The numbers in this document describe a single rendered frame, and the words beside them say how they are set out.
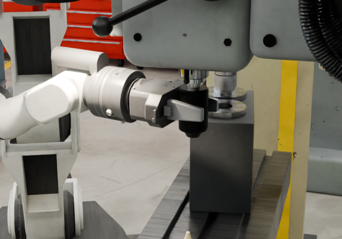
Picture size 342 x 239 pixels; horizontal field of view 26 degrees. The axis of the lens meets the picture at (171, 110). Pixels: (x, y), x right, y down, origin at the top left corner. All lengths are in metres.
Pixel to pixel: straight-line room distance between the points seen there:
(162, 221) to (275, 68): 1.59
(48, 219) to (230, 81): 0.71
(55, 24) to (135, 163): 2.53
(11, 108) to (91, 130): 3.37
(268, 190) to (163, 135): 3.10
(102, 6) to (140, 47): 5.06
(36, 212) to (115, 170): 2.18
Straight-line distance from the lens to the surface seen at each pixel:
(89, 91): 1.22
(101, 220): 2.29
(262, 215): 1.46
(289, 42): 1.00
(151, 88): 1.19
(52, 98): 1.26
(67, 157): 1.84
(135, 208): 3.67
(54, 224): 2.00
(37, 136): 1.80
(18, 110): 1.36
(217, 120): 1.39
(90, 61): 1.23
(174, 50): 1.05
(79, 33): 6.25
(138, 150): 4.39
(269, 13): 1.00
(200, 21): 1.03
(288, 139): 3.00
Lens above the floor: 1.59
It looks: 18 degrees down
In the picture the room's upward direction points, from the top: straight up
